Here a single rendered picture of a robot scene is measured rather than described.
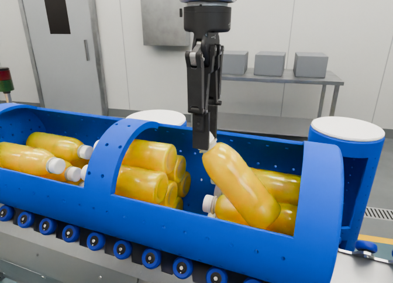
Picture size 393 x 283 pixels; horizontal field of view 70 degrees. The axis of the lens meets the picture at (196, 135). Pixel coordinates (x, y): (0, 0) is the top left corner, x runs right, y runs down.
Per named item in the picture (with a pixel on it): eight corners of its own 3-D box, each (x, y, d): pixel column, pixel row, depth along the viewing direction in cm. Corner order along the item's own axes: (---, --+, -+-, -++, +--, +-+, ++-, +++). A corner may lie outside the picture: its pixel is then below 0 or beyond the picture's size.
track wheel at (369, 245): (380, 251, 62) (380, 242, 63) (357, 246, 64) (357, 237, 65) (373, 255, 66) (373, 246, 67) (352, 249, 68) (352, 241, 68)
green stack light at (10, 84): (4, 92, 123) (2, 80, 121) (-6, 91, 125) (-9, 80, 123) (17, 89, 129) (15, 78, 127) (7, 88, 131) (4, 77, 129)
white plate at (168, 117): (138, 133, 111) (138, 136, 112) (197, 121, 125) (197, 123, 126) (116, 115, 133) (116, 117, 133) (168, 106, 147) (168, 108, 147)
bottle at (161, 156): (167, 142, 61) (96, 133, 67) (162, 175, 61) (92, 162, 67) (179, 145, 68) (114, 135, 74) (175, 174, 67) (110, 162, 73)
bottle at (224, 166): (269, 231, 49) (203, 149, 48) (245, 231, 55) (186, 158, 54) (288, 203, 53) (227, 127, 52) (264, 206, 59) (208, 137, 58)
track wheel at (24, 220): (32, 212, 73) (38, 212, 75) (19, 208, 75) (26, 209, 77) (26, 230, 72) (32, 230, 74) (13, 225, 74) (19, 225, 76)
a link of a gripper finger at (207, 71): (217, 45, 45) (214, 44, 44) (211, 114, 47) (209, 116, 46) (195, 45, 47) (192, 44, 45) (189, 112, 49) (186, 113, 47)
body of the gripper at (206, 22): (223, 3, 39) (220, 71, 43) (237, 6, 46) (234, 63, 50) (174, 4, 42) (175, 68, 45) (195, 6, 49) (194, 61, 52)
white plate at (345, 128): (308, 114, 134) (307, 116, 135) (315, 135, 110) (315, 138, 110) (372, 118, 128) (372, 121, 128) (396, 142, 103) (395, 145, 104)
